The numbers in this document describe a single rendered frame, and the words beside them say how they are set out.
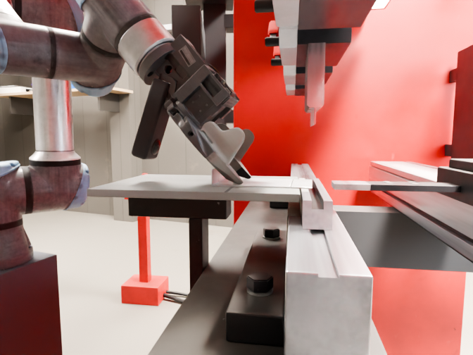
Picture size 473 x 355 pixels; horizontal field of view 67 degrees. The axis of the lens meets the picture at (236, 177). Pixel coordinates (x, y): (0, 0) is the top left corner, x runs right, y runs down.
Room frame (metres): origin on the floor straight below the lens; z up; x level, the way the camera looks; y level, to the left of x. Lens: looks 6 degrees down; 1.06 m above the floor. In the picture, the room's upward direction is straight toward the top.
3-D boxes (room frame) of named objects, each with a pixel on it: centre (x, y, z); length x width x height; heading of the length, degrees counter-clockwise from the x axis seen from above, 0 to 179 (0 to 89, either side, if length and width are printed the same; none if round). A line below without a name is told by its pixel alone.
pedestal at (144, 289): (2.27, 0.60, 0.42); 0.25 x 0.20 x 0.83; 81
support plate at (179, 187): (0.51, 0.04, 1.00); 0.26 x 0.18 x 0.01; 81
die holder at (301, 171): (1.03, -0.19, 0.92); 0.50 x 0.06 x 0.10; 171
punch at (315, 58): (0.49, -0.10, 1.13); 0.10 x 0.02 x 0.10; 171
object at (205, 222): (0.51, 0.08, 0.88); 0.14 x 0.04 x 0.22; 81
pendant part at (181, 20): (1.74, 0.22, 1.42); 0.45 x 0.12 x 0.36; 2
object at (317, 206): (0.46, -0.10, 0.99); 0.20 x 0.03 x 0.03; 171
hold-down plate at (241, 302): (0.45, -0.04, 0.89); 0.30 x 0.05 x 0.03; 171
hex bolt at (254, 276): (0.36, -0.02, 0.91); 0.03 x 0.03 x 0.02
